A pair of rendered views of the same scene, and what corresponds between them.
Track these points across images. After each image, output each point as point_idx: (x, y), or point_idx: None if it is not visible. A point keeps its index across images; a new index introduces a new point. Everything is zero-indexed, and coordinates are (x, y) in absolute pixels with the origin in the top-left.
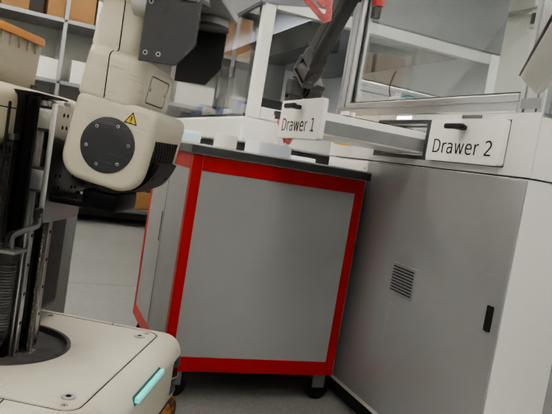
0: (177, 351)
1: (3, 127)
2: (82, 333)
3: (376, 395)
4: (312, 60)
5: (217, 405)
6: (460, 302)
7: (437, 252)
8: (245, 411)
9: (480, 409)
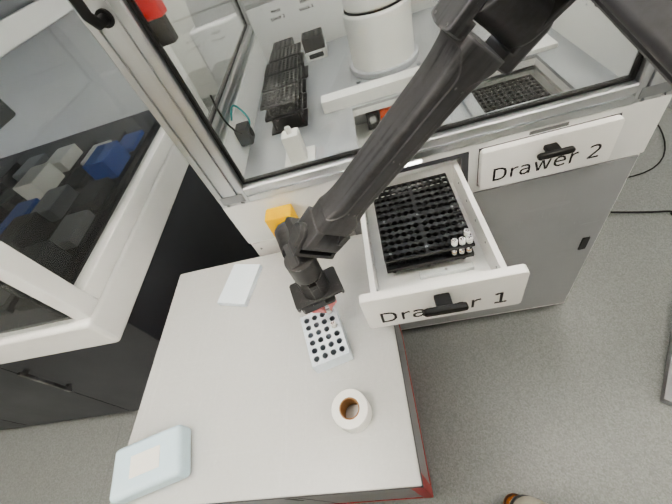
0: (546, 503)
1: None
2: None
3: (455, 315)
4: (356, 226)
5: (431, 438)
6: (547, 248)
7: (509, 236)
8: (438, 415)
9: (576, 276)
